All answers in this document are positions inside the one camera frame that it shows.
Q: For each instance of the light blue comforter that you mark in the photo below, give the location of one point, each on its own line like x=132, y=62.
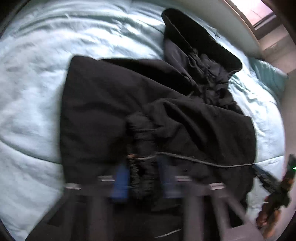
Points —
x=34, y=69

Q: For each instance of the dark framed window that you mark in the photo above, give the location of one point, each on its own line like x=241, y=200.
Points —
x=259, y=16

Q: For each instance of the light blue pillow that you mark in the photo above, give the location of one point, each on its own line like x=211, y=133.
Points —
x=268, y=74

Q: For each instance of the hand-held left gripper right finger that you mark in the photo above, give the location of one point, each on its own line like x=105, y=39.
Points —
x=168, y=185

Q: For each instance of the person's right hand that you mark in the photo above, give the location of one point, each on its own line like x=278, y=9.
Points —
x=263, y=220

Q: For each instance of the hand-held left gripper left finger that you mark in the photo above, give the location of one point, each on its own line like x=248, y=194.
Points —
x=120, y=185

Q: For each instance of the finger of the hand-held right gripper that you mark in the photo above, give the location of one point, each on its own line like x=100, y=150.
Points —
x=264, y=177

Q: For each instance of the black hooded jacket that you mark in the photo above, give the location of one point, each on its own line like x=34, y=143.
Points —
x=104, y=111

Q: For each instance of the white window sill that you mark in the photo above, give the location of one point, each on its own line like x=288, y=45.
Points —
x=240, y=25

